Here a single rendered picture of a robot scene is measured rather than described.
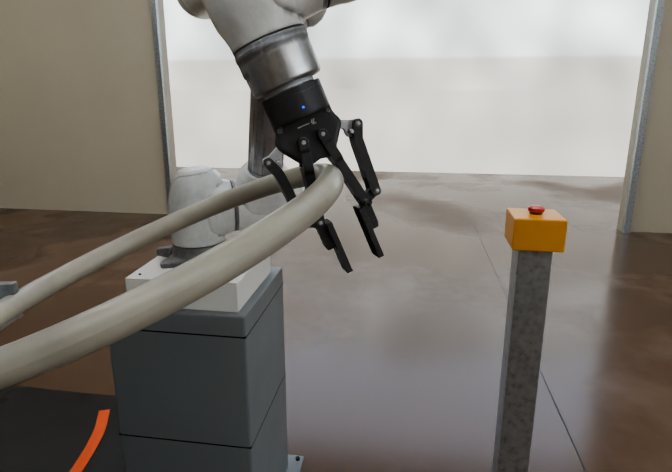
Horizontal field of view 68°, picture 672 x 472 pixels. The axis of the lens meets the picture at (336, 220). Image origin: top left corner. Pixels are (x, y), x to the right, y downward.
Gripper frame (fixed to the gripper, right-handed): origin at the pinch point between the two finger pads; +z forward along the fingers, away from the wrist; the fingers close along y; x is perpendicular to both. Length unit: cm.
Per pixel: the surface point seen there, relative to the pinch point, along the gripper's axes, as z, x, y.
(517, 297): 45, -45, -40
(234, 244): -10.0, 21.6, 12.7
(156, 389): 37, -79, 54
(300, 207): -9.8, 17.5, 6.3
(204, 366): 35, -72, 39
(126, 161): -41, -550, 109
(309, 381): 103, -165, 18
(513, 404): 73, -48, -31
